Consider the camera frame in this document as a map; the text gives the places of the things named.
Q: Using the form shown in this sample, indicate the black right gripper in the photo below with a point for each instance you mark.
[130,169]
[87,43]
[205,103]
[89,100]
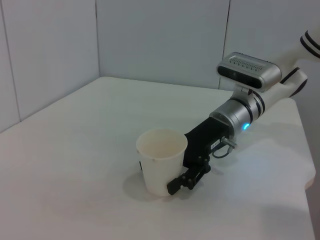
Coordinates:
[202,142]

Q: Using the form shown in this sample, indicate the white paper cup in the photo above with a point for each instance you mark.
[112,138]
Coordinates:
[160,172]

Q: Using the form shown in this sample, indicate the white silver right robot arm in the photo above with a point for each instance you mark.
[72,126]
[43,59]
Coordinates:
[237,115]

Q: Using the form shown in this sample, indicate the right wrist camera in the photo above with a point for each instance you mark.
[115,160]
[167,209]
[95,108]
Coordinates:
[250,70]

